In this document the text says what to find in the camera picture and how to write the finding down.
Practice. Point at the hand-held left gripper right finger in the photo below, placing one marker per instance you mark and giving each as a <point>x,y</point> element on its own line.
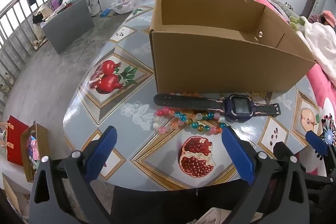
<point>239,155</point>

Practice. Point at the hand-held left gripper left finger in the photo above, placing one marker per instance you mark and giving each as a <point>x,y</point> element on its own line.
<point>101,153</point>

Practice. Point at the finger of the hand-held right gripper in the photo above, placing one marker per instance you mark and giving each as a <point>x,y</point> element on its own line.
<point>281,149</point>
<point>316,144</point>

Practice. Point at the dark blue smartwatch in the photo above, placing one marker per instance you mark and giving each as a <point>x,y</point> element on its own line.
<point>237,106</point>

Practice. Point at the brown cardboard box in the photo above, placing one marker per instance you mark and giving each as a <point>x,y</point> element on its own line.
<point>223,66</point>

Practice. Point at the brown paper bag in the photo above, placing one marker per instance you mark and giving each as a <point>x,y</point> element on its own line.
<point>42,140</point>

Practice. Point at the red gift bag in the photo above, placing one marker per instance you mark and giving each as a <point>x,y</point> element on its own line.
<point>15,142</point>

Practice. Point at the white fleece blanket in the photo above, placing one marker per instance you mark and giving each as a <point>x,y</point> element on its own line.
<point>321,43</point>

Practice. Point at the pale shoe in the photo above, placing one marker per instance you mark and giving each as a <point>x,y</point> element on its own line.
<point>5,88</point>
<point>9,80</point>

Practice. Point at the pink knit hat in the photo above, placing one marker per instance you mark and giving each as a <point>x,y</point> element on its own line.
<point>326,18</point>

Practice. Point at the green knitted blanket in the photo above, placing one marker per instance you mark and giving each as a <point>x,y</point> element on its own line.
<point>294,19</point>

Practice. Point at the grey cabinet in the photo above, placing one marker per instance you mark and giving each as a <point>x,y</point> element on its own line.
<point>71,27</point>

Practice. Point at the blue plastic object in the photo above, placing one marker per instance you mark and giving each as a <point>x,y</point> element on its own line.
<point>106,13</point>

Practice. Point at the metal balcony railing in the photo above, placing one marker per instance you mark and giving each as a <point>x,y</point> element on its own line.
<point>15,29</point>

